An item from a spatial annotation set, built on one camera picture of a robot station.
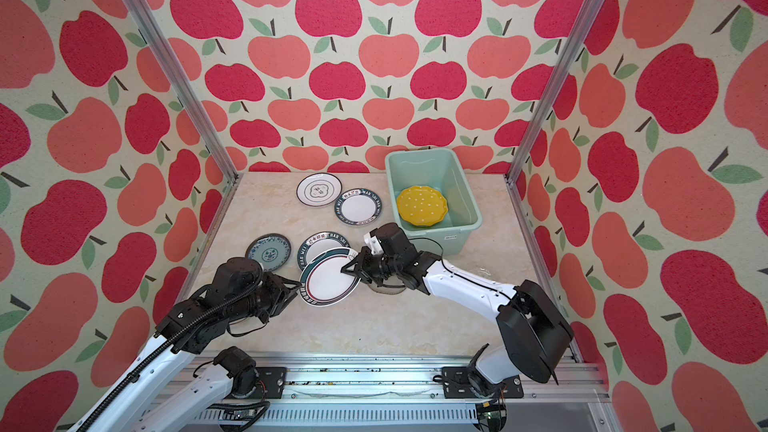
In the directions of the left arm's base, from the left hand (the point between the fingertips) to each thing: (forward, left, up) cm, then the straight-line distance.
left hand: (307, 288), depth 71 cm
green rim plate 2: (+42, -9, -19) cm, 47 cm away
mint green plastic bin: (+49, -42, -7) cm, 65 cm away
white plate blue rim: (+49, +7, -17) cm, 53 cm away
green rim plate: (+25, +3, -18) cm, 31 cm away
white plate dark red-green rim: (+3, -3, -3) cm, 5 cm away
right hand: (+6, -9, -2) cm, 11 cm away
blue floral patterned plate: (+22, +19, -18) cm, 34 cm away
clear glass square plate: (0, -20, +2) cm, 20 cm away
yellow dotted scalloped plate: (+40, -34, -18) cm, 56 cm away
